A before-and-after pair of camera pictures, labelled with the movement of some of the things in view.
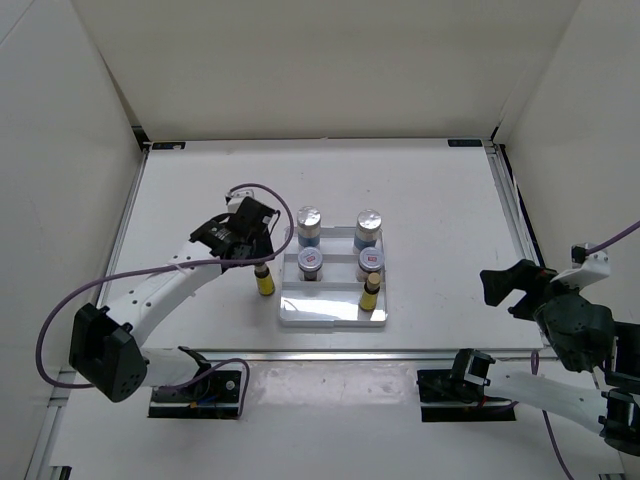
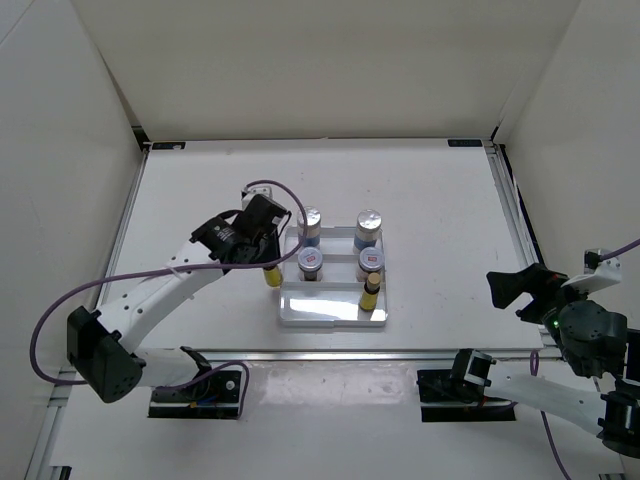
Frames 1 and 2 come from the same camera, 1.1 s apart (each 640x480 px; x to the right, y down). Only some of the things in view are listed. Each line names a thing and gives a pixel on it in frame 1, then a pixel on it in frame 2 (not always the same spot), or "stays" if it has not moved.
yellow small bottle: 368,299 stays
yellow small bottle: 264,280 to 273,276
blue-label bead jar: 309,226 stays
